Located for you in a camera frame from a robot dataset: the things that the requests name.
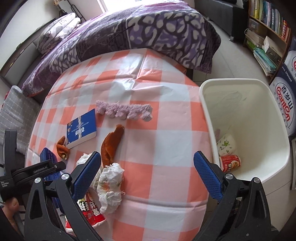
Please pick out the row of upright books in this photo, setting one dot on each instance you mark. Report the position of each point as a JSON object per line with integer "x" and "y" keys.
{"x": 270, "y": 12}

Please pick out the black metal coat rack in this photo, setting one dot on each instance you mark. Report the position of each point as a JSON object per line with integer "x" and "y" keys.
{"x": 76, "y": 10}

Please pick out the large brown orange peel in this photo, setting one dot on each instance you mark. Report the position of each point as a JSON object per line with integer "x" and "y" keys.
{"x": 111, "y": 143}

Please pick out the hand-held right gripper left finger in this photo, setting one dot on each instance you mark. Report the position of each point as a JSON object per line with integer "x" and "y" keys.
{"x": 86, "y": 173}

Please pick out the wooden bookshelf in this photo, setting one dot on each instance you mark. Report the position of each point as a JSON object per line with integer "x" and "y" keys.
{"x": 266, "y": 27}

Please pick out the person's left hand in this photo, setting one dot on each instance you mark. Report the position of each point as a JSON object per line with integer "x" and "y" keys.
{"x": 10, "y": 207}

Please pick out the purple patterned blanket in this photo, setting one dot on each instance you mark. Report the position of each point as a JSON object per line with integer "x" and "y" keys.
{"x": 150, "y": 30}

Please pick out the white printed tissue pack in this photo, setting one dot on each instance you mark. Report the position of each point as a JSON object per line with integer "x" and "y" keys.
{"x": 226, "y": 143}

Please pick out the white floral folded quilt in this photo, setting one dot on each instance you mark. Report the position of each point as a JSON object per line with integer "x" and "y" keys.
{"x": 57, "y": 30}

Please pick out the printed cardboard box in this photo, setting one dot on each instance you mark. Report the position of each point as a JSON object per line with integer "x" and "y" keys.
{"x": 284, "y": 99}

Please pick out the large white tissue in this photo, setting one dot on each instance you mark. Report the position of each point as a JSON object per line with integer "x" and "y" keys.
{"x": 109, "y": 185}

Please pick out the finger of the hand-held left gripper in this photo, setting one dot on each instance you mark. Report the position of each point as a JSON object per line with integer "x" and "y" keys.
{"x": 48, "y": 157}

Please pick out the dark bed frame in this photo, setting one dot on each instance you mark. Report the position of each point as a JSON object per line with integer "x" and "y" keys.
{"x": 13, "y": 66}

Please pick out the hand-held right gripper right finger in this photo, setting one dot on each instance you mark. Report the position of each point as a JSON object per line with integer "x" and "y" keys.
{"x": 208, "y": 178}

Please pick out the white tissue box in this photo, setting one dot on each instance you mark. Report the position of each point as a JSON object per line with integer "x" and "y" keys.
{"x": 270, "y": 45}

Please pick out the small brown orange peel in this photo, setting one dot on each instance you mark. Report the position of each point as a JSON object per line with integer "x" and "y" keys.
{"x": 62, "y": 148}

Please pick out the black sofa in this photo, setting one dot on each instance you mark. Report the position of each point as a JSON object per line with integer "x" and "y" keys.
{"x": 222, "y": 11}

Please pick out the red snack wrapper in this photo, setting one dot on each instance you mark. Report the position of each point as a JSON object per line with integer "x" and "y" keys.
{"x": 93, "y": 208}

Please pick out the blue booklet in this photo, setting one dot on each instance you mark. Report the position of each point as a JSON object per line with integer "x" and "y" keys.
{"x": 81, "y": 129}

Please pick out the stack of lying books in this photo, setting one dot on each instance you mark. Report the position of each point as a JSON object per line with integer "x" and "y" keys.
{"x": 263, "y": 59}

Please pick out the orange white checkered tablecloth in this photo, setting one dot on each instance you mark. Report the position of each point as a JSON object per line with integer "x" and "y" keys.
{"x": 161, "y": 139}

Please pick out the white plastic bin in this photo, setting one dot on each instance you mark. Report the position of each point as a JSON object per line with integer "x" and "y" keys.
{"x": 254, "y": 115}

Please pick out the purple fuzzy cloth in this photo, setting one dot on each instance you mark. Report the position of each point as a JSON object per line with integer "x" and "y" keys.
{"x": 124, "y": 110}

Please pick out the grey checkered cushion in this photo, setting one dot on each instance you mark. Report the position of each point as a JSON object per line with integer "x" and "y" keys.
{"x": 18, "y": 111}

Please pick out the red paper cup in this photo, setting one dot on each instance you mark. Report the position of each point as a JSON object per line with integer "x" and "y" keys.
{"x": 230, "y": 162}

